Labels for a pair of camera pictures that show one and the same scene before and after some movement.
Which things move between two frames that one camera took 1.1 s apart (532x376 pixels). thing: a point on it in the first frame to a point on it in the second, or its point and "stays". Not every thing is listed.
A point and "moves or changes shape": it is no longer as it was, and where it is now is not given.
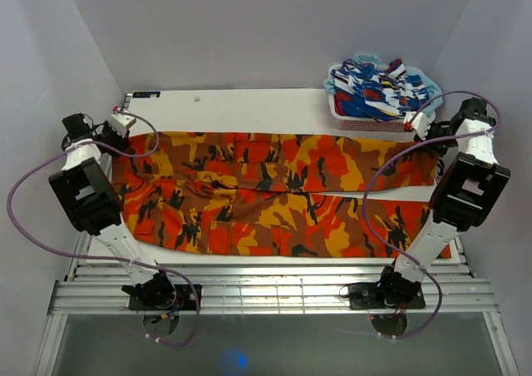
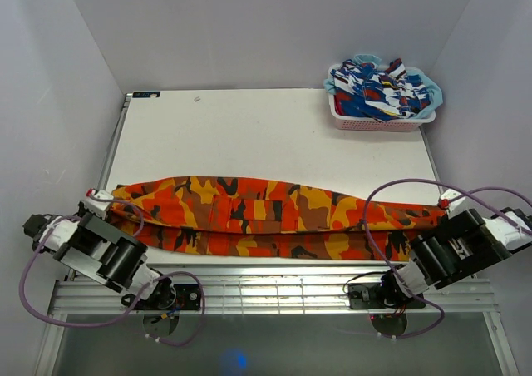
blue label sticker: (149, 94) stays
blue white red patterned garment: (386, 94) stays
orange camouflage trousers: (292, 195) moves or changes shape
